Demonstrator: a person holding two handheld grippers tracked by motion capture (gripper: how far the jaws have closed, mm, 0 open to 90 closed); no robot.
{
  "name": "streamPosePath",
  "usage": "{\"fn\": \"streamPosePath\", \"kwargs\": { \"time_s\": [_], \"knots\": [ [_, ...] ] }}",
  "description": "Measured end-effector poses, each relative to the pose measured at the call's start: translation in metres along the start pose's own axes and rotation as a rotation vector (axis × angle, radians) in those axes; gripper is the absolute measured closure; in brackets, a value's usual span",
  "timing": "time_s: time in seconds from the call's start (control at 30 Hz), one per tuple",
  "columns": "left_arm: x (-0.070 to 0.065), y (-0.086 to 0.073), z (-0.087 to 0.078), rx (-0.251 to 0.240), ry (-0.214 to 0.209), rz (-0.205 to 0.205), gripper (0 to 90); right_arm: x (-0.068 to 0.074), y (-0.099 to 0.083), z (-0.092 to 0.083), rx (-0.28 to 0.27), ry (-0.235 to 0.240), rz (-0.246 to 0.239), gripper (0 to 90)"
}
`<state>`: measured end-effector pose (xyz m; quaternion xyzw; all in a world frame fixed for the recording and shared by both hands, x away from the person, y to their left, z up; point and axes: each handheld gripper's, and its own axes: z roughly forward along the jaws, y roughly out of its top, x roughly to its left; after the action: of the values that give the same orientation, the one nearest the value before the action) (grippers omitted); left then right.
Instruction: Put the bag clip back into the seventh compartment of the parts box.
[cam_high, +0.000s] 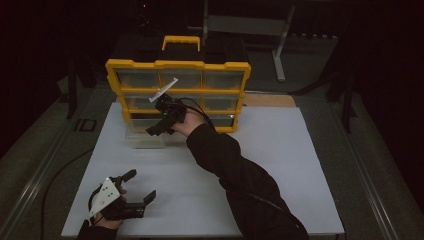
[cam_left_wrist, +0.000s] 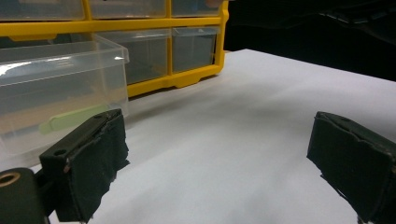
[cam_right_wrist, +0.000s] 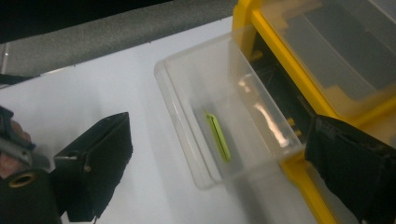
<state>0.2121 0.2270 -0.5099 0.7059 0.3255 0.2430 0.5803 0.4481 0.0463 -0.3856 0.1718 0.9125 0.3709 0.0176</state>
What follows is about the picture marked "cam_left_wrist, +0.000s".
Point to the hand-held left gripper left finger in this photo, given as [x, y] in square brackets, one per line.
[90, 161]

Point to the clear plastic drawer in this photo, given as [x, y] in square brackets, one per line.
[62, 81]

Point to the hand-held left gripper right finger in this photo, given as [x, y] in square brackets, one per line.
[351, 161]

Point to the yellow and black organizer cabinet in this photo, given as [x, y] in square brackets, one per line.
[93, 26]

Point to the grid of clear drawers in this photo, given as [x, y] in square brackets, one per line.
[193, 49]

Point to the light green plastic stick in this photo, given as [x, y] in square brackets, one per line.
[71, 118]

